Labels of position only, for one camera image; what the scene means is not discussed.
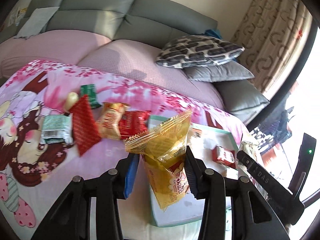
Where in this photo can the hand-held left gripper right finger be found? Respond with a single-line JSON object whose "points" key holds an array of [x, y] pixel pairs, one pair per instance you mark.
{"points": [[192, 177]]}

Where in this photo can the white and yellow object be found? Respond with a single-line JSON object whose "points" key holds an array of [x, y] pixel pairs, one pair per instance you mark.
{"points": [[17, 13]]}

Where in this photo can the yellow snack packet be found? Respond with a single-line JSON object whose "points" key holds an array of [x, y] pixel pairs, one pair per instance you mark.
{"points": [[167, 145]]}

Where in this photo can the shiny red snack packet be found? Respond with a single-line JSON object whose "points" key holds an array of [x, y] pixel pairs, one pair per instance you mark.
{"points": [[133, 123]]}

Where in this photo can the grey quilted pillow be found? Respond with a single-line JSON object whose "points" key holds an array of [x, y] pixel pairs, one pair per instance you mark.
{"points": [[220, 72]]}

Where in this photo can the black window frame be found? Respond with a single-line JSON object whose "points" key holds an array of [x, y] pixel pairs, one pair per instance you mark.
{"points": [[282, 97]]}

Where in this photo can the pale yellow jelly snack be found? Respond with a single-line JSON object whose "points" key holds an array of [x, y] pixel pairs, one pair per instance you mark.
{"points": [[70, 101]]}

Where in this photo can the black white patterned pillow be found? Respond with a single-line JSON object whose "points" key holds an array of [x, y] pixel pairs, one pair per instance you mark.
{"points": [[200, 51]]}

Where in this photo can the grey sofa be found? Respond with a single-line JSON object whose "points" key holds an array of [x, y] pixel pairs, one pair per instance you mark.
{"points": [[100, 7]]}

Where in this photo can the pink waffle sofa cover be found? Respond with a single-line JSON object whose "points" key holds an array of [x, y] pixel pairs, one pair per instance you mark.
{"points": [[112, 55]]}

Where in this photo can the flat red snack packet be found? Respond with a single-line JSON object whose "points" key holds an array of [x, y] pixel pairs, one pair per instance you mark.
{"points": [[83, 127]]}

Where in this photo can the dark grey piped cushion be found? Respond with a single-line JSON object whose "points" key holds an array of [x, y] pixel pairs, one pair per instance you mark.
{"points": [[240, 97]]}

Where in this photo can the teal-edged white cardboard box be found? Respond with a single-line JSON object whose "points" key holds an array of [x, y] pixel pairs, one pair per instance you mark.
{"points": [[207, 142]]}

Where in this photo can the pink printed blanket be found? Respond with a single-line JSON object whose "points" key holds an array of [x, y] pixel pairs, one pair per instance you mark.
{"points": [[37, 170]]}

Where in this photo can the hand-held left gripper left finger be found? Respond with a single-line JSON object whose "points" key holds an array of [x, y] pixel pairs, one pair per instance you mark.
{"points": [[131, 177]]}

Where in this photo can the blue cloth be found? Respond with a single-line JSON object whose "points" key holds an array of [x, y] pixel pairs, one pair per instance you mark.
{"points": [[212, 33]]}

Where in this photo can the red white snack packet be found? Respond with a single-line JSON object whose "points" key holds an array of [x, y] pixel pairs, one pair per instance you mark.
{"points": [[223, 156]]}

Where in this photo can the beige patterned curtain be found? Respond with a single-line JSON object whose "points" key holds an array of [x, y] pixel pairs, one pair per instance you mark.
{"points": [[270, 30]]}

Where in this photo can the green white snack packet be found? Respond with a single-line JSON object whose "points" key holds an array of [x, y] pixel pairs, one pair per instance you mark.
{"points": [[56, 127]]}

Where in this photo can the gold red snack packet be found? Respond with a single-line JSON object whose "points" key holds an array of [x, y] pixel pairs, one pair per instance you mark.
{"points": [[111, 122]]}

